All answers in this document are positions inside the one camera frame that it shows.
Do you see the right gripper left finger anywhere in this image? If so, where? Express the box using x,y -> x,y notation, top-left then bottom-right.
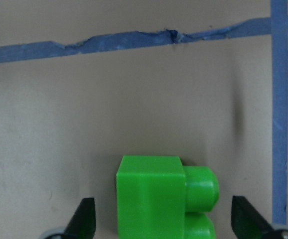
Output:
61,198 -> 96,239

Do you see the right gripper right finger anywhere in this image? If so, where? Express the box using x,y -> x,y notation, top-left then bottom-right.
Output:
231,196 -> 281,239

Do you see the green toy block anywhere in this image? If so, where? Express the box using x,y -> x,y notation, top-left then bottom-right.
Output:
116,155 -> 219,239

